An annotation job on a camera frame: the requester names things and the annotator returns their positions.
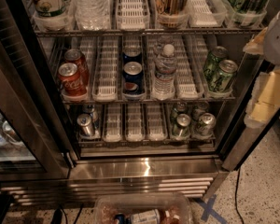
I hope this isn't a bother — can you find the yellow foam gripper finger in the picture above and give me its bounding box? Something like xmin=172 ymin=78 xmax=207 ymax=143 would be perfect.
xmin=243 ymin=27 xmax=268 ymax=55
xmin=244 ymin=66 xmax=280 ymax=129

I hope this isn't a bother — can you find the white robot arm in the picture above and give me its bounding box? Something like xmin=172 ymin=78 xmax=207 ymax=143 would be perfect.
xmin=243 ymin=11 xmax=280 ymax=129

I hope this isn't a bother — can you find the front green can middle shelf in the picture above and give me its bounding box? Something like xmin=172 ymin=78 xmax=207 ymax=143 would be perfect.
xmin=208 ymin=60 xmax=238 ymax=92

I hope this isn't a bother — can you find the rear green can middle shelf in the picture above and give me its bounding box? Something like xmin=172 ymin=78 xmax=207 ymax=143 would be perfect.
xmin=203 ymin=46 xmax=228 ymax=81

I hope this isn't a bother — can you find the rear right green can bottom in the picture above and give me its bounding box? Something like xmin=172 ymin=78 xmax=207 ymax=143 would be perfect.
xmin=191 ymin=102 xmax=209 ymax=120

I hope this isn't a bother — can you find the front right green can bottom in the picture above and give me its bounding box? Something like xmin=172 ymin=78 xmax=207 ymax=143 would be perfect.
xmin=194 ymin=113 xmax=217 ymax=136

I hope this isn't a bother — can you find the rear left green can bottom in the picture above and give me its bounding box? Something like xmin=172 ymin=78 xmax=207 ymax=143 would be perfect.
xmin=170 ymin=102 xmax=189 ymax=123

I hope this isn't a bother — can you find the front left green can bottom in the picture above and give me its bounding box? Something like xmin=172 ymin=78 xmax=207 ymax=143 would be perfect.
xmin=172 ymin=114 xmax=191 ymax=139

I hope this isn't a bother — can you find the rear blue pepsi can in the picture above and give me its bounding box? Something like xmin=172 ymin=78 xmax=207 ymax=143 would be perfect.
xmin=123 ymin=47 xmax=142 ymax=63

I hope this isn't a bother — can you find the blue pepsi can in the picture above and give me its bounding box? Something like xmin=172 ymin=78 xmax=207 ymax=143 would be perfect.
xmin=123 ymin=47 xmax=142 ymax=63
xmin=122 ymin=62 xmax=144 ymax=95

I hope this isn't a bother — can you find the front blue pepsi can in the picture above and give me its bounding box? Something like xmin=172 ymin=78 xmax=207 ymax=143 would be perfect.
xmin=122 ymin=62 xmax=144 ymax=95

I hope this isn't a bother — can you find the stainless steel fridge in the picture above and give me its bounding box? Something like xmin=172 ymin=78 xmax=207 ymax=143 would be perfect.
xmin=0 ymin=0 xmax=280 ymax=206

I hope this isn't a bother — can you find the clear water bottle top shelf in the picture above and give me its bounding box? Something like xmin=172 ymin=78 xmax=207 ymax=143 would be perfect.
xmin=74 ymin=0 xmax=110 ymax=31

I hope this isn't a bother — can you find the rear silver can bottom shelf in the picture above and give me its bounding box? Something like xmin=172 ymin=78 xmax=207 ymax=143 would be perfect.
xmin=82 ymin=105 xmax=99 ymax=130

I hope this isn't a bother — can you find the silver can shelf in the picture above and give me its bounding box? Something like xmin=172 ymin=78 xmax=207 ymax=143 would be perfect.
xmin=77 ymin=114 xmax=95 ymax=136
xmin=82 ymin=105 xmax=99 ymax=130

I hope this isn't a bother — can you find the rear red cola can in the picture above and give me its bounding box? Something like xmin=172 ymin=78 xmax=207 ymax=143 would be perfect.
xmin=64 ymin=49 xmax=90 ymax=85

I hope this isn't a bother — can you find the red cola can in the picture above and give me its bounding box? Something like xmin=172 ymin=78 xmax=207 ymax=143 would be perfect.
xmin=64 ymin=49 xmax=90 ymax=85
xmin=58 ymin=63 xmax=87 ymax=96

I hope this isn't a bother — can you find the front silver can bottom shelf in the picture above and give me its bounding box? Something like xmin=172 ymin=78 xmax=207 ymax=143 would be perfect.
xmin=77 ymin=114 xmax=95 ymax=136

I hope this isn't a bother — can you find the front red cola can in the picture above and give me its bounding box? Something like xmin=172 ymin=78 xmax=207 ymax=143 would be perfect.
xmin=58 ymin=63 xmax=87 ymax=96

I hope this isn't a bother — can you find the glass fridge door left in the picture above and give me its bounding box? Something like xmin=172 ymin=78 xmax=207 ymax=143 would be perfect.
xmin=0 ymin=0 xmax=71 ymax=182

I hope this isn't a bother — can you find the front small water bottle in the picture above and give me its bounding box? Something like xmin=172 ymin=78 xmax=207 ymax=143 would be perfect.
xmin=154 ymin=44 xmax=177 ymax=94

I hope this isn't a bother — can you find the small water bottle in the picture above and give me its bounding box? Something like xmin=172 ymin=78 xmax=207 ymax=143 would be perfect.
xmin=154 ymin=44 xmax=177 ymax=94
xmin=153 ymin=35 xmax=174 ymax=56

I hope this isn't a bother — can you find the rear small water bottle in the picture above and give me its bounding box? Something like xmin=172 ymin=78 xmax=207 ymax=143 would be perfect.
xmin=153 ymin=35 xmax=174 ymax=56

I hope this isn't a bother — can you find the white bottle in bin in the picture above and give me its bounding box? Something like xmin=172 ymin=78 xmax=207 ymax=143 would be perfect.
xmin=130 ymin=209 xmax=161 ymax=224

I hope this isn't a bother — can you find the clear plastic bin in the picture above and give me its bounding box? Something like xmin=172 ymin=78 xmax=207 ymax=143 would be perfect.
xmin=93 ymin=192 xmax=192 ymax=224

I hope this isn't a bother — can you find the black cable on floor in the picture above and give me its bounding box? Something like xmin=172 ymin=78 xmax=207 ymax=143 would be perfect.
xmin=234 ymin=168 xmax=246 ymax=224

